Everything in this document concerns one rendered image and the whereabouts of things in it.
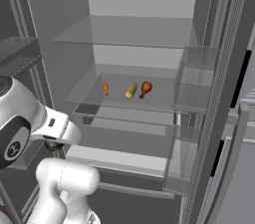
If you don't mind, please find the grey fridge drawer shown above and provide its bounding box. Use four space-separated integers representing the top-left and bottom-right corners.
64 124 176 201

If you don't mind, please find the grey right fridge door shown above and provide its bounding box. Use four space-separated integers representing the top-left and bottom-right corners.
180 0 255 224

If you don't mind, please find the clear door bin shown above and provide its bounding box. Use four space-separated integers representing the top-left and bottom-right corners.
161 124 204 198
6 138 48 171
0 36 43 71
171 45 221 115

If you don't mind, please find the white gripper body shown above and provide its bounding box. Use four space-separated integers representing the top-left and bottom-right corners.
58 116 83 146

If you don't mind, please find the glass fridge shelf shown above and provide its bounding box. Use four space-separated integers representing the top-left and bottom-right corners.
51 14 201 50
64 63 187 115
72 105 177 138

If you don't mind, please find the green yellow cucumber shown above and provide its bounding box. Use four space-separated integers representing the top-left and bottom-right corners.
125 83 138 101

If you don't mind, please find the long black door handle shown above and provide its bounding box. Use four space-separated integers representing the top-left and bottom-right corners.
230 49 252 110

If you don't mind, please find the grey left fridge door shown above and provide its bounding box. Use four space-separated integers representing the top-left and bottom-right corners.
0 0 55 224

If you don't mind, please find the small orange chicken drumstick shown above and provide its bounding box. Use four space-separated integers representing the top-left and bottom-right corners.
101 82 110 97

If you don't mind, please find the large brown chicken drumstick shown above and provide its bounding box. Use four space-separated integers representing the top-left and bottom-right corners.
138 81 153 100

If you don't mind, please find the grey fridge door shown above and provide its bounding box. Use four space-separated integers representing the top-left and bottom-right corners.
180 0 255 224
0 0 55 224

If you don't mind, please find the short black door handle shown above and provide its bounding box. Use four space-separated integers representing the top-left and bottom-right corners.
210 138 227 169

